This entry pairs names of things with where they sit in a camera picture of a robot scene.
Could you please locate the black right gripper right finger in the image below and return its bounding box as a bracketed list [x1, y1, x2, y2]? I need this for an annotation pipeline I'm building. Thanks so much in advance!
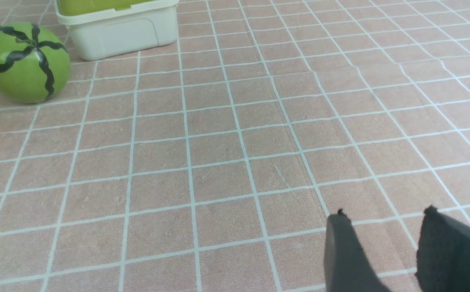
[415, 206, 470, 292]

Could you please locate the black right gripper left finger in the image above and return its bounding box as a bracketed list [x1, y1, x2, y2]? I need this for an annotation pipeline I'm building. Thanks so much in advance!
[324, 209, 389, 292]

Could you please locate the green and white lunch box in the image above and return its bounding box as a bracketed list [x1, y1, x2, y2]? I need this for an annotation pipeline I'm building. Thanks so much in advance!
[55, 0, 178, 61]

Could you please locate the green toy watermelon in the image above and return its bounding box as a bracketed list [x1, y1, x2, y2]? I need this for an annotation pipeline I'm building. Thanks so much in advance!
[0, 22, 71, 104]

